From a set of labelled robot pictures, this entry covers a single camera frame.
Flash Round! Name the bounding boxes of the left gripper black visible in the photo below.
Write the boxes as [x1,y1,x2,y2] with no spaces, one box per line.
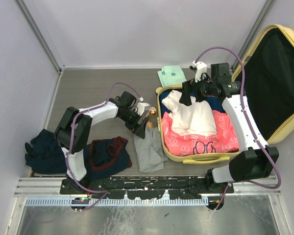
[119,109,148,139]

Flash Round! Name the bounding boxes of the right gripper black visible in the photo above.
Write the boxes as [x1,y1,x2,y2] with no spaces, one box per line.
[179,73,216,106]

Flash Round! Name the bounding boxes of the white cloth garment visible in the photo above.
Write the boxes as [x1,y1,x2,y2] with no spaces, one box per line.
[161,90,217,137]

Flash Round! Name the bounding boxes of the grey shirt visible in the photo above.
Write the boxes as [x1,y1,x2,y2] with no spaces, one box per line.
[134,127,169,173]

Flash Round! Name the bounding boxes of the pink patterned shirt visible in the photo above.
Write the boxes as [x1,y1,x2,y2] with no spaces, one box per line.
[162,110,239,156]

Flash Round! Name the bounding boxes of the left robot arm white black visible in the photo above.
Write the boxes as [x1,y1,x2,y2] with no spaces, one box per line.
[54,91,151,194]

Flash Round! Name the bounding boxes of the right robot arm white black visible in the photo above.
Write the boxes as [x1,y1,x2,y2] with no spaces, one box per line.
[179,79,279,193]

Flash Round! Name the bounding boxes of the small orange wooden object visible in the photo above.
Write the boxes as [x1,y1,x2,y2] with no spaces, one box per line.
[146,122,154,128]

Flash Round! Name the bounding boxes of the green tissue packet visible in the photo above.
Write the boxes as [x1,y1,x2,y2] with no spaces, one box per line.
[157,66,186,87]

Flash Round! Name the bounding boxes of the navy garment red trim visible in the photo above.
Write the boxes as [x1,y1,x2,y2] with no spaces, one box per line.
[83,137,132,182]

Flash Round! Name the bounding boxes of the yellow suitcase black lining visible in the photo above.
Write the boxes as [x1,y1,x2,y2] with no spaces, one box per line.
[157,24,294,164]

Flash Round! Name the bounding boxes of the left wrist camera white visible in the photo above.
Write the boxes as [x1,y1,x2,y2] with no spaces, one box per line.
[134,97,151,118]

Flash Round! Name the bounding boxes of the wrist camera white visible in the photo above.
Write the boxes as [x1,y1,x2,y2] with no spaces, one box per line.
[134,97,151,118]
[189,61,207,82]

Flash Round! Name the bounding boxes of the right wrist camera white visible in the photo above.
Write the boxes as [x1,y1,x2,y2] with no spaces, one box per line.
[189,61,207,82]

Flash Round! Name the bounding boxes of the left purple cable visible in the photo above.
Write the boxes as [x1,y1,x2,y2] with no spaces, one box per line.
[65,82,144,211]

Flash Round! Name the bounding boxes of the purple cable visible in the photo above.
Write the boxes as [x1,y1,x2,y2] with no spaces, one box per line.
[65,82,144,211]
[195,46,282,211]

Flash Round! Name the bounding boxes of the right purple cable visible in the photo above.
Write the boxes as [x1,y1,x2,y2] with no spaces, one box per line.
[195,46,282,211]

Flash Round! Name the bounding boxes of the black mounting base plate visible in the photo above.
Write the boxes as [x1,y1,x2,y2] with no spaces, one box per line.
[60,176,234,200]

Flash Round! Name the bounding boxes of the right aluminium corner post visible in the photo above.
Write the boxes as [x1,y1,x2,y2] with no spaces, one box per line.
[238,0,276,59]

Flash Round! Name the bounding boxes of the aluminium corner post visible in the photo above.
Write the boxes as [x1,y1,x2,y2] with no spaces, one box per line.
[238,0,276,59]
[14,0,63,73]

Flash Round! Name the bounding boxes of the aluminium rail frame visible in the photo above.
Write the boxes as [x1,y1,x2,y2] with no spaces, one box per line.
[14,176,281,211]

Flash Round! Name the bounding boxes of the left aluminium corner post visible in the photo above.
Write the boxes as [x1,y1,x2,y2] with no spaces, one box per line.
[14,0,63,73]

